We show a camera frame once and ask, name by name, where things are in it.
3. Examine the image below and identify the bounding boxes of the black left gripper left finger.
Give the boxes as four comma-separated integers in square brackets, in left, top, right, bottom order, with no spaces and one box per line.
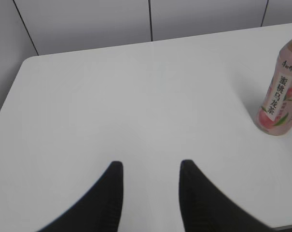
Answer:
[40,161,124,232]

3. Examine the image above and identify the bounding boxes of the pink peach tea bottle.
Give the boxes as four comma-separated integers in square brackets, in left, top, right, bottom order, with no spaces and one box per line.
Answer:
[255,39,292,136]

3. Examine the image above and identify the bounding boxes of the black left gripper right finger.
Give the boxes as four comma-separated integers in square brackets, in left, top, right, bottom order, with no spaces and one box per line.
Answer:
[180,159,274,232]

